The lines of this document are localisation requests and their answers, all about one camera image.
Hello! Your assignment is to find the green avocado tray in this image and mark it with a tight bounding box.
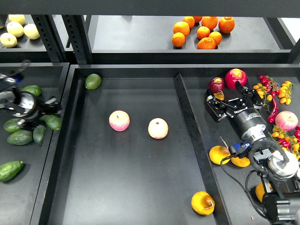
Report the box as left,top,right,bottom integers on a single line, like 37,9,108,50
41,115,62,130

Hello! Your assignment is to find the yellow apple shelf right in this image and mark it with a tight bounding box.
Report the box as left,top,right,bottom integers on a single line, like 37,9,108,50
23,23,40,40

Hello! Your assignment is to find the black tray divider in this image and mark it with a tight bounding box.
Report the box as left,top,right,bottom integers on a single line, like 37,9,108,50
173,73,232,225

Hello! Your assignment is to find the orange upper left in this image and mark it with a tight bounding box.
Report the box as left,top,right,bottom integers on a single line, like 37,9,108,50
173,21,190,37

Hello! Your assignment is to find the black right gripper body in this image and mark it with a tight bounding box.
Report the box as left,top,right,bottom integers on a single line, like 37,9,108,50
226,107,267,141

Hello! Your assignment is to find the black left tray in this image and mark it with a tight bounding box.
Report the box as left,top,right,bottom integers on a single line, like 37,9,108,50
0,63,69,225

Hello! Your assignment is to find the yellow pear middle row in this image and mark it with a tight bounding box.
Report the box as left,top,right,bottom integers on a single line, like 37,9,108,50
231,157,250,167

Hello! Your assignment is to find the pale pink apple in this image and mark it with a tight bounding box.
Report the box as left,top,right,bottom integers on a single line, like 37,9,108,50
148,118,169,139

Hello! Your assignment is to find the orange front left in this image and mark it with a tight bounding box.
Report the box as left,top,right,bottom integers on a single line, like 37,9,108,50
172,32,186,47

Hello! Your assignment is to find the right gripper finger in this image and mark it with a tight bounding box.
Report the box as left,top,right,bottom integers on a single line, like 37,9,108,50
235,81,264,110
205,88,232,122

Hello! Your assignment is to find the yellow pear tray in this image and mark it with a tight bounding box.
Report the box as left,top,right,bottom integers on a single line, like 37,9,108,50
191,191,215,216

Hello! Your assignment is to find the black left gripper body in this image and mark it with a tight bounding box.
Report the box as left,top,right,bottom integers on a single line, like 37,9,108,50
12,91,46,124

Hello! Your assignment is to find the upper cherry tomato bunch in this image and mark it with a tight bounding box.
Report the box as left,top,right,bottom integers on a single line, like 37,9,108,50
253,75,294,112

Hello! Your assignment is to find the pink apple right tray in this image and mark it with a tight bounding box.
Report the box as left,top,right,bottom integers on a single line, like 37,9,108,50
275,111,298,131

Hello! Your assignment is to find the yellow pear lower right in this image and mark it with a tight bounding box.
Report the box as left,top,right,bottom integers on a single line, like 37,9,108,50
255,182,266,203

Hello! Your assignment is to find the round avocado left tray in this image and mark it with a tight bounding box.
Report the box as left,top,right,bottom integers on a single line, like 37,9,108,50
22,85,42,97

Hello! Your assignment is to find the yellow apple shelf middle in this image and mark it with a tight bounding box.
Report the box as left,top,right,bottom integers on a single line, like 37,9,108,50
6,22,24,38

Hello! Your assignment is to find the cherry tomato bunch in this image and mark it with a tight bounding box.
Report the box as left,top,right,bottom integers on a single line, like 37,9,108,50
253,75,294,112
271,125,300,160

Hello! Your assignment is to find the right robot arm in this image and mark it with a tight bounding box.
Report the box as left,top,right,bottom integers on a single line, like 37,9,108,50
205,82,300,225

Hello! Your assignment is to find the yellow pear near onion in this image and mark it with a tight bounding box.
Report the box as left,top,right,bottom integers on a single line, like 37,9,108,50
214,90,225,100

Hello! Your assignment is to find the black shelf post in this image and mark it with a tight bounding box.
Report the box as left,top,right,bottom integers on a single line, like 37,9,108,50
31,15,67,63
62,15,94,65

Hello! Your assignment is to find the black shelf post left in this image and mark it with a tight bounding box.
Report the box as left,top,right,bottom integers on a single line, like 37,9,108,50
31,15,67,63

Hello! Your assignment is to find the orange centre right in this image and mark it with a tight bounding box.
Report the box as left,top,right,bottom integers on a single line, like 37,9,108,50
209,31,222,46

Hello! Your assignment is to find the purple red onion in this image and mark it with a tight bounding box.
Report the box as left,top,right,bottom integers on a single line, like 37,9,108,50
208,77,225,93

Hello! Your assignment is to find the yellow pear left row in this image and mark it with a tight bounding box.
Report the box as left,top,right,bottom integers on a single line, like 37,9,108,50
209,145,231,165

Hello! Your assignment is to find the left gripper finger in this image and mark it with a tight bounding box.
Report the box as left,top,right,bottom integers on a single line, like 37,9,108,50
43,96,62,115
17,119,45,130

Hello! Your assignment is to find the yellow pear row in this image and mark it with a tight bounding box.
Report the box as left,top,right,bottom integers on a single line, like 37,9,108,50
231,157,250,167
209,145,231,165

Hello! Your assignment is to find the black shelf post centre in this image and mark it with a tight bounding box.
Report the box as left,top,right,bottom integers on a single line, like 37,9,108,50
62,15,94,65

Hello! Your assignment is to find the red chili pepper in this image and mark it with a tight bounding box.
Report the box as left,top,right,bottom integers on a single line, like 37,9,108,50
267,98,279,123

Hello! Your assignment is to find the big red apple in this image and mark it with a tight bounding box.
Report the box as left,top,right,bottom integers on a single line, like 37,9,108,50
225,68,248,90

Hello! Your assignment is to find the pink red apple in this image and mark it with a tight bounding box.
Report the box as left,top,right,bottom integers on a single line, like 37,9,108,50
109,110,130,132

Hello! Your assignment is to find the lower cherry tomato bunch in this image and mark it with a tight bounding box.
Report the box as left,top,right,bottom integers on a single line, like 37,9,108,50
271,125,300,160

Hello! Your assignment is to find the yellow apple shelf front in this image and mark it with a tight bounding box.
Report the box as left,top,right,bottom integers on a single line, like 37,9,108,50
0,33,17,48

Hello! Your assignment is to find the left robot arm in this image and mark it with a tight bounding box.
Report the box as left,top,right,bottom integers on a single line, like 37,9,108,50
0,60,61,129

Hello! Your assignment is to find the orange right with stem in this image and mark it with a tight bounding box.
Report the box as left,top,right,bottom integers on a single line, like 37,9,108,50
218,16,235,34

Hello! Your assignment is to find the orange back centre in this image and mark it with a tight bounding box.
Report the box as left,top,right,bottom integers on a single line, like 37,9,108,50
201,16,218,30

